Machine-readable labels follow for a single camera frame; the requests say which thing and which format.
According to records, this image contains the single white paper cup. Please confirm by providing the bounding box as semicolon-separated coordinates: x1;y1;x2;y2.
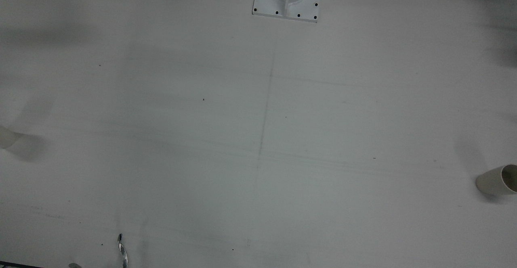
475;164;517;196

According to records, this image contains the thin metal rod with clip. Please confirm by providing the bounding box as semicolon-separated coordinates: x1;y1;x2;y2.
117;233;129;268

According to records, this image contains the white metal mount base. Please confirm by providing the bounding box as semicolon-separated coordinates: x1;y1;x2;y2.
252;0;322;23

